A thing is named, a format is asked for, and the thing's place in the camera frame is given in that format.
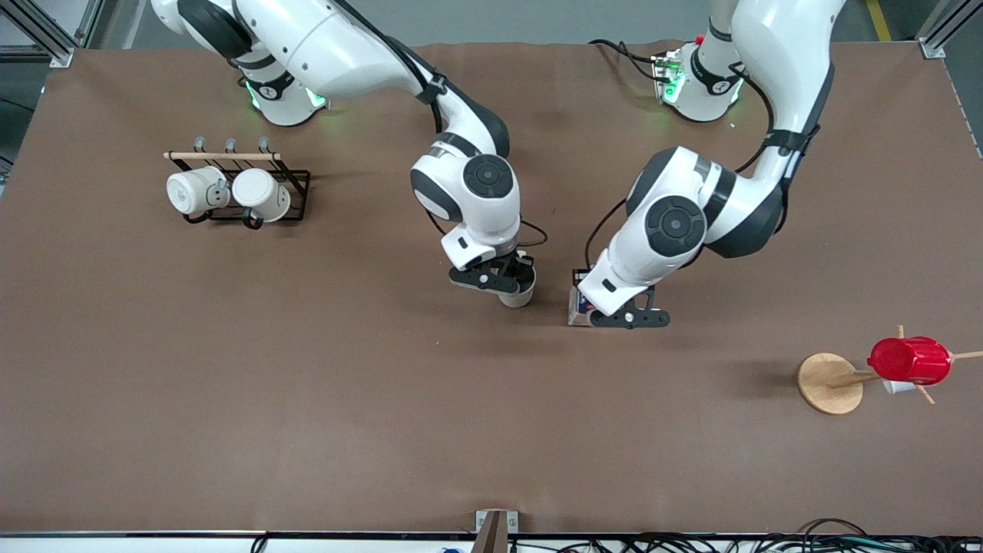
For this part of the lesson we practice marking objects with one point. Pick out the white paper cup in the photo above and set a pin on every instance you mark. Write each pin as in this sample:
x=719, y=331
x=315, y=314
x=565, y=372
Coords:
x=518, y=299

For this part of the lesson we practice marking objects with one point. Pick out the blue milk carton green cap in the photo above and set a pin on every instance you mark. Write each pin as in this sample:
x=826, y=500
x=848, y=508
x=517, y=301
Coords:
x=576, y=307

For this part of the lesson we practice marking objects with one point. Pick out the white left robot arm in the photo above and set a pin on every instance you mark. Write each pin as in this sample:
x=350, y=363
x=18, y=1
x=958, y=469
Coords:
x=783, y=46

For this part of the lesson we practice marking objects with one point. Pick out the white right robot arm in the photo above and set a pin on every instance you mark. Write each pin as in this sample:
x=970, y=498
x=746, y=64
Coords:
x=345, y=46

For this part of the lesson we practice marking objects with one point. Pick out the wooden cup tree stand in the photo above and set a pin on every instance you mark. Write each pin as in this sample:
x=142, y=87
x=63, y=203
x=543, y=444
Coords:
x=825, y=384

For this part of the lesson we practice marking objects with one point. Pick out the small white cup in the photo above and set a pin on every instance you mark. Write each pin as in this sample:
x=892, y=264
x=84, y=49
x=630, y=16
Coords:
x=897, y=387

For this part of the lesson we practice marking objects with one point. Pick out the red plastic cup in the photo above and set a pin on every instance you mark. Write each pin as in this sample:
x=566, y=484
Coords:
x=910, y=361

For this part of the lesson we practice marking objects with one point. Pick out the brown table cover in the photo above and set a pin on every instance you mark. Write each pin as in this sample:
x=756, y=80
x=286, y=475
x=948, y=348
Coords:
x=307, y=384

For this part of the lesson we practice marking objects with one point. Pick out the green lit base connector box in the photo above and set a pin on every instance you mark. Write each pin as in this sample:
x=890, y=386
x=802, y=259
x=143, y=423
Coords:
x=670, y=77

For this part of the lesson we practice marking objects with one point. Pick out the white mug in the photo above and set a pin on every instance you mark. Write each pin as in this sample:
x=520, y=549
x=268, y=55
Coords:
x=188, y=192
x=261, y=192

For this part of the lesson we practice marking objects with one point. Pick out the metal table edge bracket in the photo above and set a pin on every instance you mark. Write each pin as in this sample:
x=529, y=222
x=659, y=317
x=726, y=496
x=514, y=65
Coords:
x=495, y=530

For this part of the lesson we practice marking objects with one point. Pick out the aluminium frame post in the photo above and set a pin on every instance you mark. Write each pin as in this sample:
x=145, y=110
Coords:
x=46, y=34
x=941, y=31

